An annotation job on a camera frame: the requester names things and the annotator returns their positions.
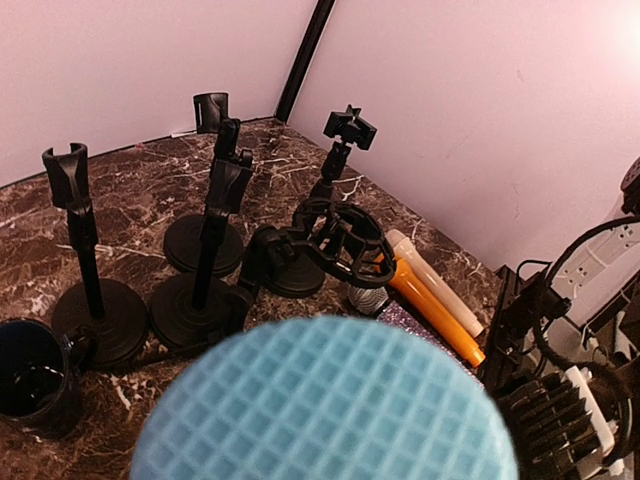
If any black tripod shock-mount stand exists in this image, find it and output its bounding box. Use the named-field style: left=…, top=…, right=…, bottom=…
left=237, top=197, right=396, bottom=304

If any black round-base stand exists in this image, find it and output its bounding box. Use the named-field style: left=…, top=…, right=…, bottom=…
left=265, top=104, right=377, bottom=299
left=150, top=149, right=254, bottom=348
left=41, top=142, right=149, bottom=370
left=163, top=91, right=244, bottom=277

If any silver glitter microphone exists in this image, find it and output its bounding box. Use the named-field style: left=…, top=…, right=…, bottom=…
left=347, top=285, right=479, bottom=382

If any pale pink microphone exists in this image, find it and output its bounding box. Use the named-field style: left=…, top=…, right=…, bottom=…
left=385, top=229, right=484, bottom=338

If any orange microphone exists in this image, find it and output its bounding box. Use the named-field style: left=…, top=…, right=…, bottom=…
left=384, top=239, right=486, bottom=367

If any teal blue microphone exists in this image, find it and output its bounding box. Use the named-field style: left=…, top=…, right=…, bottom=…
left=130, top=316, right=519, bottom=479

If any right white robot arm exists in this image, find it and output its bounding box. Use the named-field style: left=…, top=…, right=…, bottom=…
left=480, top=165, right=639, bottom=479

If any dark blue mug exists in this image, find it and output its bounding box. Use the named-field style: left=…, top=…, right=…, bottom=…
left=1, top=318, right=98, bottom=439

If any right black corner post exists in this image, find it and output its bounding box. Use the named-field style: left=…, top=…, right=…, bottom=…
left=274, top=0, right=336, bottom=123

